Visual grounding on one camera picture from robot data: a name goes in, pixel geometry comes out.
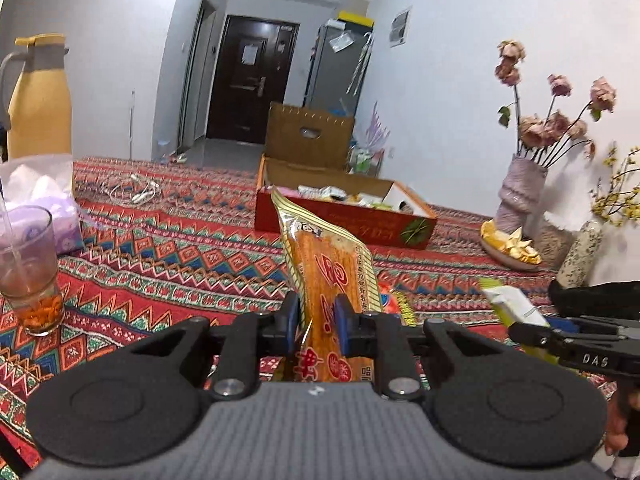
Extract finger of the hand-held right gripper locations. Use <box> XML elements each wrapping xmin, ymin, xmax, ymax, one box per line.
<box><xmin>545</xmin><ymin>316</ymin><xmax>640</xmax><ymax>333</ymax></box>
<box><xmin>507</xmin><ymin>322</ymin><xmax>581</xmax><ymax>356</ymax></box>

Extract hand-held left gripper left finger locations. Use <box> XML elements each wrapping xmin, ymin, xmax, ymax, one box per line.
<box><xmin>122</xmin><ymin>292</ymin><xmax>301</xmax><ymax>401</ymax></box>

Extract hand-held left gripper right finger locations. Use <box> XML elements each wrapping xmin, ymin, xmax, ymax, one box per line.
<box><xmin>335</xmin><ymin>294</ymin><xmax>516</xmax><ymax>401</ymax></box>

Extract green snack packet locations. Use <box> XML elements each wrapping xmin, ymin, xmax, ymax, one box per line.
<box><xmin>479</xmin><ymin>277</ymin><xmax>568</xmax><ymax>367</ymax></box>

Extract long orange snack packet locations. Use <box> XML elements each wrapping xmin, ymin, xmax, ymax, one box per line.
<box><xmin>270</xmin><ymin>186</ymin><xmax>386</xmax><ymax>383</ymax></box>

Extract red yellow snack packet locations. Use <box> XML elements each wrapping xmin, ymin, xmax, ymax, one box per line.
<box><xmin>375</xmin><ymin>282</ymin><xmax>419</xmax><ymax>329</ymax></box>

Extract red cardboard box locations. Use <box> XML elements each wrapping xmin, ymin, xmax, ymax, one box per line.
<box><xmin>254</xmin><ymin>154</ymin><xmax>438</xmax><ymax>251</ymax></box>

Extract person's right hand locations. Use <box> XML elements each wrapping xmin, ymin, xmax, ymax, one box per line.
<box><xmin>605</xmin><ymin>395</ymin><xmax>630</xmax><ymax>457</ymax></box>

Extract black cloth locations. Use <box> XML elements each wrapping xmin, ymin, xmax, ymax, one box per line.
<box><xmin>547</xmin><ymin>280</ymin><xmax>640</xmax><ymax>319</ymax></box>

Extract floral patterned vase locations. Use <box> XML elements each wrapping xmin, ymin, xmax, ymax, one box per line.
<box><xmin>556</xmin><ymin>220</ymin><xmax>604</xmax><ymax>289</ymax></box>

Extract shallow bowl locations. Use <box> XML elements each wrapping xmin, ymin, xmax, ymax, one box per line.
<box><xmin>480</xmin><ymin>220</ymin><xmax>544</xmax><ymax>272</ymax></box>

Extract glass jar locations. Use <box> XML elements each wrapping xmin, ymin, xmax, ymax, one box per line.
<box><xmin>530</xmin><ymin>212</ymin><xmax>577</xmax><ymax>272</ymax></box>

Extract yellow flower branches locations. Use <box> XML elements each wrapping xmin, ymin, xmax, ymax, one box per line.
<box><xmin>590</xmin><ymin>142</ymin><xmax>640</xmax><ymax>229</ymax></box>

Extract pink ceramic vase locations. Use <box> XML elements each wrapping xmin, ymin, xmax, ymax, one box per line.
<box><xmin>494</xmin><ymin>155</ymin><xmax>549</xmax><ymax>236</ymax></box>

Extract wooden chair back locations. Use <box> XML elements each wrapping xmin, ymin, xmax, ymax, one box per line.
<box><xmin>264</xmin><ymin>101</ymin><xmax>356</xmax><ymax>173</ymax></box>

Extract purple dried flower bunch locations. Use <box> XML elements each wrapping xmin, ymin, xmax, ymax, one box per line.
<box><xmin>362</xmin><ymin>102</ymin><xmax>391</xmax><ymax>149</ymax></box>

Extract dried pink roses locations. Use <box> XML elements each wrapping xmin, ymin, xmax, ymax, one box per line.
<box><xmin>495</xmin><ymin>39</ymin><xmax>617</xmax><ymax>169</ymax></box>

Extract dark entrance door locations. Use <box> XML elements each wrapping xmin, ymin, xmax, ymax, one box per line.
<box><xmin>206</xmin><ymin>14</ymin><xmax>300</xmax><ymax>146</ymax></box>

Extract grey refrigerator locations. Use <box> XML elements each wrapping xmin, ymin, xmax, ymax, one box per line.
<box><xmin>302</xmin><ymin>19</ymin><xmax>374</xmax><ymax>117</ymax></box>

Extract white folded umbrella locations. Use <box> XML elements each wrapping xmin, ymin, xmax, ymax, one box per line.
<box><xmin>346</xmin><ymin>32</ymin><xmax>374</xmax><ymax>96</ymax></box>

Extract grey interior door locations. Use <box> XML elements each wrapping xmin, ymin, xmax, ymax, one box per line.
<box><xmin>177</xmin><ymin>0</ymin><xmax>217</xmax><ymax>149</ymax></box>

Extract purple tissue pack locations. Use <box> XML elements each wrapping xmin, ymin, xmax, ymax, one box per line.
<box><xmin>0</xmin><ymin>155</ymin><xmax>84</xmax><ymax>257</ymax></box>

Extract glass cup with berries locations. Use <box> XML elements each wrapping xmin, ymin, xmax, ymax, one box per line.
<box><xmin>0</xmin><ymin>204</ymin><xmax>66</xmax><ymax>337</ymax></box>

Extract clear drinking straw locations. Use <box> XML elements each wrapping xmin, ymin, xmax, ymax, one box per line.
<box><xmin>0</xmin><ymin>180</ymin><xmax>23</xmax><ymax>281</ymax></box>

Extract yellow box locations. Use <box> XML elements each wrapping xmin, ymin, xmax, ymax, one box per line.
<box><xmin>337</xmin><ymin>10</ymin><xmax>375</xmax><ymax>29</ymax></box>

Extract yellow thermos jug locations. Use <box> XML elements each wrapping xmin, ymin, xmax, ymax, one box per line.
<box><xmin>0</xmin><ymin>34</ymin><xmax>75</xmax><ymax>162</ymax></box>

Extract white charging cable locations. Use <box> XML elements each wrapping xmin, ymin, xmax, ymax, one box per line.
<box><xmin>99</xmin><ymin>172</ymin><xmax>162</xmax><ymax>207</ymax></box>

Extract wall picture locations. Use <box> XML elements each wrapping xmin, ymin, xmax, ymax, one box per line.
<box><xmin>389</xmin><ymin>6</ymin><xmax>414</xmax><ymax>49</ymax></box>

